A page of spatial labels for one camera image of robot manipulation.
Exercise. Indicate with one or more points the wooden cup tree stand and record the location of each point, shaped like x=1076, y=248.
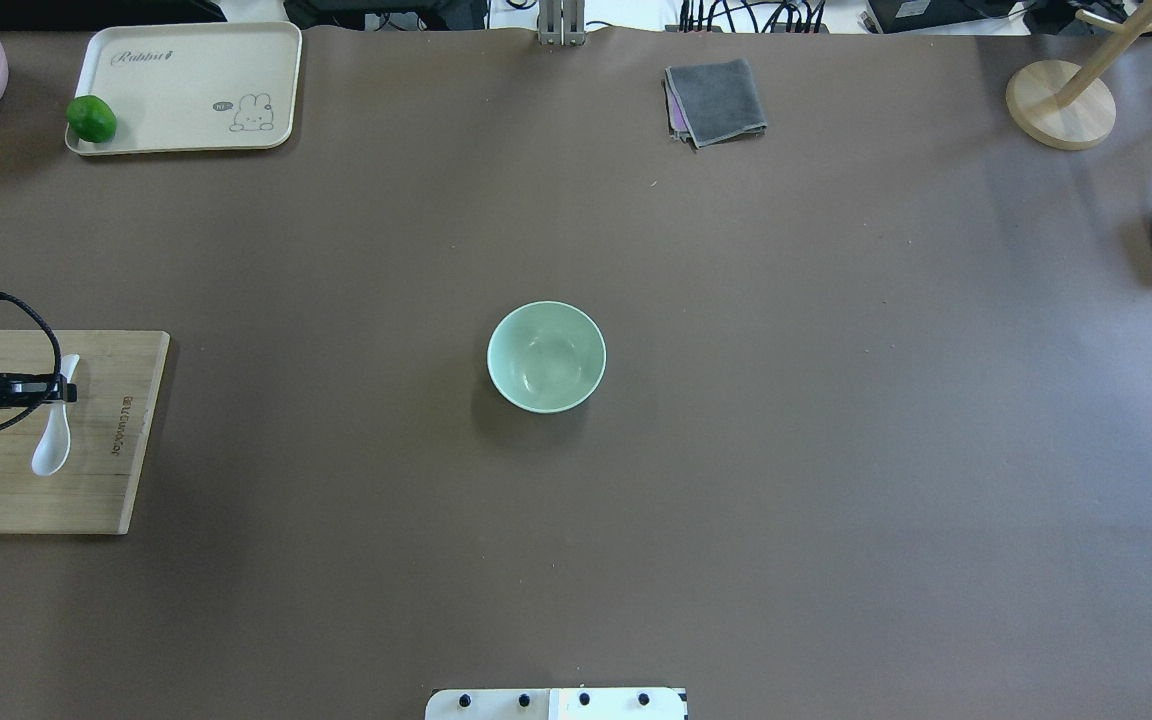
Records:
x=1065, y=105

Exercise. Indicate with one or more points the cream rabbit tray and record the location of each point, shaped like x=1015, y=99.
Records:
x=193, y=87

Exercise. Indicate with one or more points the light green bowl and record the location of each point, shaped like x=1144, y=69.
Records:
x=546, y=357

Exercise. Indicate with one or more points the white camera mast with base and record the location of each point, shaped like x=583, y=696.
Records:
x=617, y=702

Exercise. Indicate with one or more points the green lime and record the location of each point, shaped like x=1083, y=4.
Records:
x=91, y=118

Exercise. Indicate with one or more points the aluminium frame post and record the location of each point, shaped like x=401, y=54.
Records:
x=561, y=22

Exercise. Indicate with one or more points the bamboo cutting board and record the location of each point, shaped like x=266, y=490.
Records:
x=76, y=470

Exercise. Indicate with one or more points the grey folded cloth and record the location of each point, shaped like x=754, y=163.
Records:
x=713, y=103

